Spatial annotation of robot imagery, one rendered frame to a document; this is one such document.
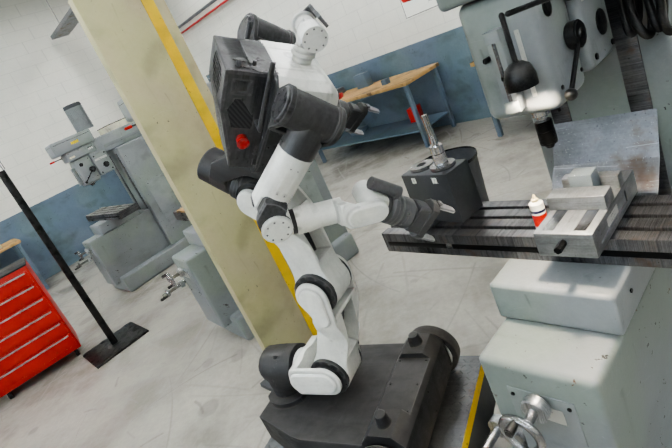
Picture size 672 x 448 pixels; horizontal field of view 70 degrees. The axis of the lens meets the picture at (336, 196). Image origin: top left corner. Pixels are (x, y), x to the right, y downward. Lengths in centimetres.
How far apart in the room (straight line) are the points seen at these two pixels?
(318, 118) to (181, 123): 159
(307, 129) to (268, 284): 182
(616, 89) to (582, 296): 70
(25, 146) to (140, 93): 733
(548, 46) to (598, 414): 87
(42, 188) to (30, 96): 159
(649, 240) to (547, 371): 40
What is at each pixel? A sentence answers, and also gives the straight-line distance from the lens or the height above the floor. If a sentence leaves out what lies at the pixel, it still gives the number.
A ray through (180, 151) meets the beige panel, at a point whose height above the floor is 149.
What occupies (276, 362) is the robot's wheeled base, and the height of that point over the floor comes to 74.
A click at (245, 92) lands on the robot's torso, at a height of 165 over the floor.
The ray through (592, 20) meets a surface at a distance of 150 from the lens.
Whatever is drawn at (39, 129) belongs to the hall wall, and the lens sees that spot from 987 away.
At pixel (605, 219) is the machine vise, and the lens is 139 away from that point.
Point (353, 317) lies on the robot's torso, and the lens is 167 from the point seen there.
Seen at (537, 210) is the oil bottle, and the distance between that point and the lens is 149.
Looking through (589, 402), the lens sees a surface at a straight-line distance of 137.
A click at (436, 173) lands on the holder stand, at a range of 167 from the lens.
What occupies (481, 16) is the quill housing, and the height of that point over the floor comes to 159.
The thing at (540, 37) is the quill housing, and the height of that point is 149.
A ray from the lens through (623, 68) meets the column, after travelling 174.
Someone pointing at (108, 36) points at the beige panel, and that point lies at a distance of 257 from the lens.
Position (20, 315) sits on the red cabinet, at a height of 63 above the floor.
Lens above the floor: 168
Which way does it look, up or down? 17 degrees down
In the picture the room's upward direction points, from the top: 24 degrees counter-clockwise
